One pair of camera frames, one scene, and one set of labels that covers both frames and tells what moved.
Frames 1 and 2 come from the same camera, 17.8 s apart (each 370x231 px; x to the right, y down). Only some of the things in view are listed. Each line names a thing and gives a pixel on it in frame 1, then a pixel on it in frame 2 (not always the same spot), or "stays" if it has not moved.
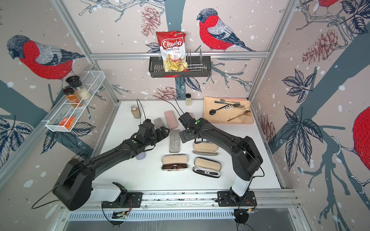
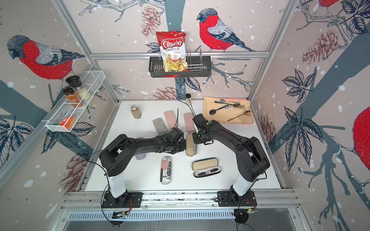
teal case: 158,122 stays
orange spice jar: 72,97 stays
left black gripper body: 156,136 → 178,147
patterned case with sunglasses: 175,162 → 165,170
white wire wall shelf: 79,97 stays
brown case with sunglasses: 141,156 stays
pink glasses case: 171,119 stays
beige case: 205,147 → 191,147
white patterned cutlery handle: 229,107 stays
